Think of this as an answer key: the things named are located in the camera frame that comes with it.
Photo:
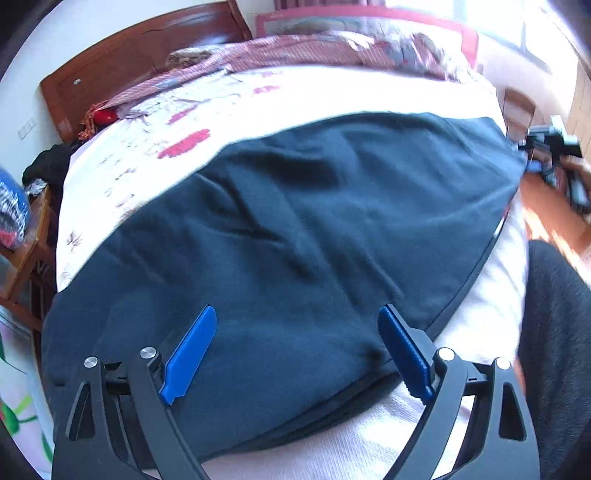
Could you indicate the small red object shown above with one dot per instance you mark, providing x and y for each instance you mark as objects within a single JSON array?
[{"x": 104, "y": 117}]

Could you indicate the person's dark clothing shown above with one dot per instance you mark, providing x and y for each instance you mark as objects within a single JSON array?
[{"x": 558, "y": 350}]

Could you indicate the red edged pillow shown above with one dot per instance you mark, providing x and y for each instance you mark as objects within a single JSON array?
[{"x": 369, "y": 21}]

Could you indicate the wooden bed headboard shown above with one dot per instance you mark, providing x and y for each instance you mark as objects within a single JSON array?
[{"x": 138, "y": 46}]

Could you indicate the black cloth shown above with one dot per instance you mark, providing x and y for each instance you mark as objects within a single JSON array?
[{"x": 48, "y": 161}]

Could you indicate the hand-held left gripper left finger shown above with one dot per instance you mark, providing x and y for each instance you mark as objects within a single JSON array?
[{"x": 191, "y": 353}]

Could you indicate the wooden stool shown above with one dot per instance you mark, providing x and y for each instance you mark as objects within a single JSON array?
[{"x": 519, "y": 110}]

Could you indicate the white wall switch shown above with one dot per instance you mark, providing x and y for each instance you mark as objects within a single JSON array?
[{"x": 27, "y": 127}]

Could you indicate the red patterned quilt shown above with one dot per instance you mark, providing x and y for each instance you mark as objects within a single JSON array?
[{"x": 300, "y": 50}]

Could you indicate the wooden chair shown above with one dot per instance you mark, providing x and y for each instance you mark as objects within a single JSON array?
[{"x": 32, "y": 258}]

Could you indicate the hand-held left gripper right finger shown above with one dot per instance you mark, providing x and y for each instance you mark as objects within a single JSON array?
[{"x": 406, "y": 350}]

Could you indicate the blue bag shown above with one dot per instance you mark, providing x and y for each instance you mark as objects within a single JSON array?
[{"x": 13, "y": 207}]

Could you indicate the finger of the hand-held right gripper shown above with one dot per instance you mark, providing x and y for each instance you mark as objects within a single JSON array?
[{"x": 538, "y": 145}]

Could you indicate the dark navy pants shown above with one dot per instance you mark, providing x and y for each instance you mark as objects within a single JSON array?
[{"x": 295, "y": 221}]

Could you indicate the floral cloth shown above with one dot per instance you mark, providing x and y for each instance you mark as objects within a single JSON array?
[{"x": 18, "y": 397}]

